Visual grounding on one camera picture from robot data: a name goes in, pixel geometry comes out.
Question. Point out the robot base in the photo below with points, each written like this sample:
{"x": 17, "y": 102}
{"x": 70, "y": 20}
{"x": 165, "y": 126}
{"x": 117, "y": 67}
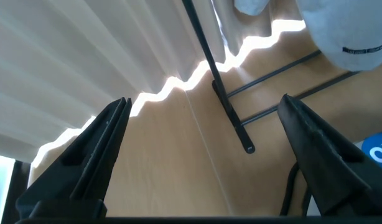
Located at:
{"x": 377, "y": 149}

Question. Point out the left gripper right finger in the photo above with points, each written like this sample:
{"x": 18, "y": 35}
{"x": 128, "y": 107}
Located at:
{"x": 340, "y": 186}

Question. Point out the pale grey shorts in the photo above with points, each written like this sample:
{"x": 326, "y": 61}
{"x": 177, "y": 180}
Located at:
{"x": 349, "y": 28}

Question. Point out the window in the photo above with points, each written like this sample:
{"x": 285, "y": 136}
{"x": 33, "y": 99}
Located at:
{"x": 1, "y": 186}

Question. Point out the black clothes rack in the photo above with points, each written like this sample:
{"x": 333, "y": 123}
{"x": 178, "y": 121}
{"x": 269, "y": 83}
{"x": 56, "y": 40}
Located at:
{"x": 222, "y": 90}

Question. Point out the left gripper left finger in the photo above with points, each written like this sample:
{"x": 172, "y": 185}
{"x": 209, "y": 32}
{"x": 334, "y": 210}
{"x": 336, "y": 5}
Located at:
{"x": 54, "y": 189}

